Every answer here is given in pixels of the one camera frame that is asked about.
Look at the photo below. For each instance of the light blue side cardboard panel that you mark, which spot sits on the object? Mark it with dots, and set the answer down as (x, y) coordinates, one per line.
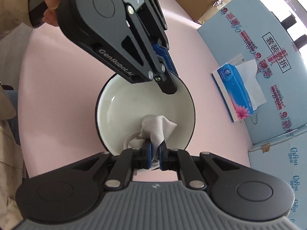
(284, 159)

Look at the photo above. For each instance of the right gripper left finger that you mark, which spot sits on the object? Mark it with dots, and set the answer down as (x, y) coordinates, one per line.
(124, 165)

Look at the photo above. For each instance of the beige jacket sleeve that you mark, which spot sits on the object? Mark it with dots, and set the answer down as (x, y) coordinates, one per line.
(13, 13)

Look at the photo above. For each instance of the beige cleaning cloth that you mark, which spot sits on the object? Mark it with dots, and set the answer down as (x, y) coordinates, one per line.
(155, 128)

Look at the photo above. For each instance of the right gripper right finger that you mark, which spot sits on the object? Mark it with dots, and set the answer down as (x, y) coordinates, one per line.
(187, 167)

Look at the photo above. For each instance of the black device on windowsill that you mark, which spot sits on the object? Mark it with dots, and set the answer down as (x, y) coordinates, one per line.
(296, 33)

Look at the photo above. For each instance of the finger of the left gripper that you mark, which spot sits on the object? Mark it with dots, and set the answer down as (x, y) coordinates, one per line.
(164, 53)
(166, 83)

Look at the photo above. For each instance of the blue tissue box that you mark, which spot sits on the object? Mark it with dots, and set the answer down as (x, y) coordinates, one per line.
(239, 88)

